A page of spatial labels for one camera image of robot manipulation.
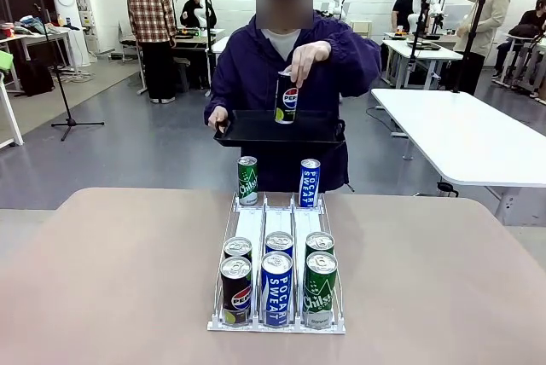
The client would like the person's right hand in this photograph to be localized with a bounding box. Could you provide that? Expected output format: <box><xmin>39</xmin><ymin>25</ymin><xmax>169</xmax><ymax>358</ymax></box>
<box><xmin>207</xmin><ymin>105</ymin><xmax>230</xmax><ymax>132</ymax></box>

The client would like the person's left hand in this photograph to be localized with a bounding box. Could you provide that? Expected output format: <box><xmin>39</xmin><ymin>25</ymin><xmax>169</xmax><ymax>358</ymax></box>
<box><xmin>286</xmin><ymin>40</ymin><xmax>333</xmax><ymax>89</ymax></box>

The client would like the black plastic tray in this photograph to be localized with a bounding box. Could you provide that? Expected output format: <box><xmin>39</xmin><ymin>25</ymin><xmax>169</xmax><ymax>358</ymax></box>
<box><xmin>212</xmin><ymin>108</ymin><xmax>346</xmax><ymax>148</ymax></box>

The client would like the black Pepsi can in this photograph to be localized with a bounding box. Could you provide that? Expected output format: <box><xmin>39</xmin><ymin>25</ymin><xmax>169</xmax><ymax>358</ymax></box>
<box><xmin>273</xmin><ymin>69</ymin><xmax>300</xmax><ymax>125</ymax></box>
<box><xmin>223</xmin><ymin>236</ymin><xmax>253</xmax><ymax>263</ymax></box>
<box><xmin>219</xmin><ymin>256</ymin><xmax>253</xmax><ymax>327</ymax></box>

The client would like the person's left forearm purple sleeve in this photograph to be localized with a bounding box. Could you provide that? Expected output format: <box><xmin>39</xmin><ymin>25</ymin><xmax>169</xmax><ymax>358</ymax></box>
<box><xmin>326</xmin><ymin>38</ymin><xmax>383</xmax><ymax>97</ymax></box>

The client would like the person's right forearm purple sleeve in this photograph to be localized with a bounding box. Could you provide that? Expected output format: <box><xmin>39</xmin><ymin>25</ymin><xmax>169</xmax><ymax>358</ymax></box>
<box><xmin>203</xmin><ymin>83</ymin><xmax>234</xmax><ymax>117</ymax></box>

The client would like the person in purple jacket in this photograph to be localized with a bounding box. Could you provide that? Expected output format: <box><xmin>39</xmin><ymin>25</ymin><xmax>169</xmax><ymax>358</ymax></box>
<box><xmin>203</xmin><ymin>0</ymin><xmax>383</xmax><ymax>194</ymax></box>

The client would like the person in black shirt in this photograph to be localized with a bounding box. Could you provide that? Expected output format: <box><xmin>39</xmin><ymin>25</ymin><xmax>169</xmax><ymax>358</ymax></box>
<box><xmin>391</xmin><ymin>0</ymin><xmax>426</xmax><ymax>34</ymax></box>

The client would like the seated person in black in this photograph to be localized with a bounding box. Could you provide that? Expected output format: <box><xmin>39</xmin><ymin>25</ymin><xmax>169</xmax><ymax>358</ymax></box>
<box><xmin>180</xmin><ymin>0</ymin><xmax>218</xmax><ymax>30</ymax></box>

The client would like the person in plaid shirt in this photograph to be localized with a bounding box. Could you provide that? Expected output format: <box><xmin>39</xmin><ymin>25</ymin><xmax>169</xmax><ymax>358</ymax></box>
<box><xmin>126</xmin><ymin>0</ymin><xmax>177</xmax><ymax>105</ymax></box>

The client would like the person in beige jacket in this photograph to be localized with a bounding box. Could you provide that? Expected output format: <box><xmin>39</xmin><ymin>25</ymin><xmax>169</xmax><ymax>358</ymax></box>
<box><xmin>452</xmin><ymin>0</ymin><xmax>512</xmax><ymax>96</ymax></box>

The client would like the seated person in dark clothes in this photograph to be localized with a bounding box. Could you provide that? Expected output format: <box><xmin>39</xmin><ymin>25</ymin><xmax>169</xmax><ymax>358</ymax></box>
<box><xmin>492</xmin><ymin>0</ymin><xmax>546</xmax><ymax>83</ymax></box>

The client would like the beige drawer cabinet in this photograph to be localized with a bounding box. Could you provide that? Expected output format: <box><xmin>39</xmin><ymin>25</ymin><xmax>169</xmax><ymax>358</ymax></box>
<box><xmin>350</xmin><ymin>19</ymin><xmax>373</xmax><ymax>38</ymax></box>

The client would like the green Chilsung can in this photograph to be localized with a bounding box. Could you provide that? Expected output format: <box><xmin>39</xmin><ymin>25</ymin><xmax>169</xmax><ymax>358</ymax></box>
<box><xmin>237</xmin><ymin>155</ymin><xmax>259</xmax><ymax>206</ymax></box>
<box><xmin>305</xmin><ymin>231</ymin><xmax>335</xmax><ymax>256</ymax></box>
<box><xmin>303</xmin><ymin>251</ymin><xmax>339</xmax><ymax>330</ymax></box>

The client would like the white can dispenser rack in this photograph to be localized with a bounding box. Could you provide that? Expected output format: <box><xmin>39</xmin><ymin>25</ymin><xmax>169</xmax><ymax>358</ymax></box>
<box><xmin>206</xmin><ymin>191</ymin><xmax>346</xmax><ymax>335</ymax></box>

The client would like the blue Pocari Sweat can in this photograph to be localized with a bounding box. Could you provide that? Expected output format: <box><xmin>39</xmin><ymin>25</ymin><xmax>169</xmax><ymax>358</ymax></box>
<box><xmin>299</xmin><ymin>158</ymin><xmax>322</xmax><ymax>208</ymax></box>
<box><xmin>260</xmin><ymin>251</ymin><xmax>294</xmax><ymax>328</ymax></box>
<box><xmin>264</xmin><ymin>231</ymin><xmax>294</xmax><ymax>258</ymax></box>

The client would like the white background work table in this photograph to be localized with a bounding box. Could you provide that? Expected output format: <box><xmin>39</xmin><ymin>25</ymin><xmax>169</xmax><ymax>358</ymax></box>
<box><xmin>380</xmin><ymin>38</ymin><xmax>465</xmax><ymax>90</ymax></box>

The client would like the black tripod microphone stand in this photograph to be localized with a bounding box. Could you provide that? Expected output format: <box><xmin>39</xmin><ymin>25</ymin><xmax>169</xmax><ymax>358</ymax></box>
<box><xmin>33</xmin><ymin>3</ymin><xmax>105</xmax><ymax>142</ymax></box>

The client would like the tall black tripod pole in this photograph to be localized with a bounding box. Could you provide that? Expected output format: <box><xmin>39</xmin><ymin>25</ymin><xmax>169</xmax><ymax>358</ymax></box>
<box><xmin>450</xmin><ymin>0</ymin><xmax>491</xmax><ymax>94</ymax></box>

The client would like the large white table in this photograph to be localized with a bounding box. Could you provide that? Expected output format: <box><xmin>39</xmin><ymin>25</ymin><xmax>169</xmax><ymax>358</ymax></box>
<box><xmin>370</xmin><ymin>88</ymin><xmax>546</xmax><ymax>226</ymax></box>

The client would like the black bag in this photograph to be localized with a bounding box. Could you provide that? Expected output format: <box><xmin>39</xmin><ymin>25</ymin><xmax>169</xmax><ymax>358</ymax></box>
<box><xmin>19</xmin><ymin>60</ymin><xmax>55</xmax><ymax>97</ymax></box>

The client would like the black object under table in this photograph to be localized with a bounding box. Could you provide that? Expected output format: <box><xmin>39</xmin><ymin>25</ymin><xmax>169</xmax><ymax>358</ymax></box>
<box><xmin>436</xmin><ymin>181</ymin><xmax>460</xmax><ymax>199</ymax></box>

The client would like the white table with clothes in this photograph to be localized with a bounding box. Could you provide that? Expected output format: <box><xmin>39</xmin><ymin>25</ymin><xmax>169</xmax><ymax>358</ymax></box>
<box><xmin>0</xmin><ymin>14</ymin><xmax>78</xmax><ymax>84</ymax></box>

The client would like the white table leg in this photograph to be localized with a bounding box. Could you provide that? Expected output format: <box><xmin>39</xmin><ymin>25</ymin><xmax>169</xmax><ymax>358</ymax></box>
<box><xmin>0</xmin><ymin>70</ymin><xmax>25</xmax><ymax>149</ymax></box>

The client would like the black camera stand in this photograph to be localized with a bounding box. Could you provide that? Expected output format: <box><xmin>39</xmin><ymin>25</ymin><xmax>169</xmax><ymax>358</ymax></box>
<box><xmin>408</xmin><ymin>0</ymin><xmax>431</xmax><ymax>90</ymax></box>

